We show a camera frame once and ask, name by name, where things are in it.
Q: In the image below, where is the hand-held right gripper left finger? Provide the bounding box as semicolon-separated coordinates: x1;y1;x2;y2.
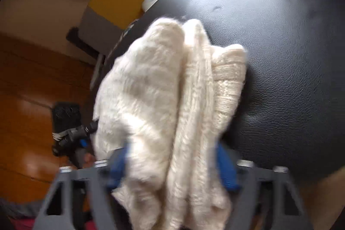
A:
35;142;132;230

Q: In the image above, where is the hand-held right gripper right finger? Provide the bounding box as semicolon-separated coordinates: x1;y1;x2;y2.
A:
216;142;314;230

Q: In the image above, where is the cream knit sweater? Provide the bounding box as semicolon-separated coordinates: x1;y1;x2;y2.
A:
93;17;248;230

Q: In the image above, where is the person's left hand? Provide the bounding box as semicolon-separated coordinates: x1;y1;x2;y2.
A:
82;152;96;167

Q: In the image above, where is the geometric print pillow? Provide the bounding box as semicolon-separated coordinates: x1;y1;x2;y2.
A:
114;18;141;53

